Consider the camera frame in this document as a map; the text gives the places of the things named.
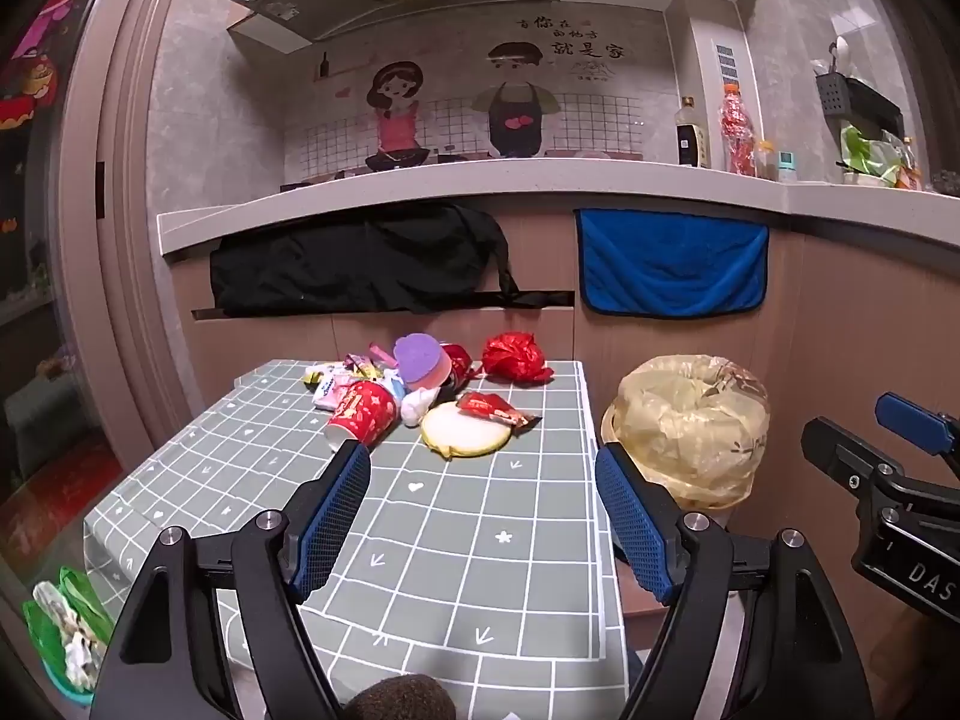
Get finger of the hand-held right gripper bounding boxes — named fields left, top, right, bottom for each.
left=801, top=418, right=912, bottom=500
left=875, top=392, right=960, bottom=477

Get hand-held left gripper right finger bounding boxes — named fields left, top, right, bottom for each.
left=594, top=441, right=875, bottom=720

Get cartoon couple wall sticker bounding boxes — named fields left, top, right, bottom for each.
left=283, top=4, right=668, bottom=185

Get red plastic bag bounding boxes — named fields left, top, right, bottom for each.
left=480, top=331, right=554, bottom=383

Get festive door sticker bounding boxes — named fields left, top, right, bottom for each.
left=0, top=0, right=83, bottom=136

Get pink cup with purple lid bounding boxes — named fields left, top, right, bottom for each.
left=394, top=334, right=451, bottom=391

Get white plastic wrapper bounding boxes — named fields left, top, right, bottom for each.
left=400, top=386, right=443, bottom=428

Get orange capped plastic bottle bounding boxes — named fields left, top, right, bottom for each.
left=720, top=82, right=755, bottom=175

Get dark soy sauce bottle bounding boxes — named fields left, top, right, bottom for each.
left=673, top=96, right=712, bottom=168

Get white pink tissue packet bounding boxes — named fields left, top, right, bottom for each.
left=311, top=376, right=361, bottom=410

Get green plastic bag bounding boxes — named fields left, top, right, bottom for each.
left=838, top=126, right=901, bottom=187

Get green printed shopping bag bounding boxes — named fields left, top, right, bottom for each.
left=22, top=566, right=113, bottom=706

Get dark brown fuzzy thing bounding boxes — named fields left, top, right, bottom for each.
left=345, top=673, right=458, bottom=720

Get blue towel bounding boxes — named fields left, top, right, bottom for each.
left=574, top=208, right=771, bottom=318

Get yellow rimmed round lid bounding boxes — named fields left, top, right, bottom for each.
left=420, top=401, right=517, bottom=462

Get black gas cooktop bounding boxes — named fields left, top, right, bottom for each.
left=281, top=172, right=353, bottom=192

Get black cloth bag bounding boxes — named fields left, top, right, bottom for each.
left=208, top=202, right=575, bottom=317

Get red snack wrapper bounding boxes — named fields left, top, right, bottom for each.
left=456, top=392, right=542, bottom=432

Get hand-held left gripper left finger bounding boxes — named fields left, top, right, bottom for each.
left=90, top=441, right=374, bottom=720

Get small orange bottle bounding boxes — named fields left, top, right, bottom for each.
left=896, top=136, right=923, bottom=190

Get black dish rack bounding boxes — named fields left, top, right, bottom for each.
left=844, top=79, right=905, bottom=137

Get black perforated utensil holder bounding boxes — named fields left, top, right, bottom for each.
left=816, top=71, right=848, bottom=117

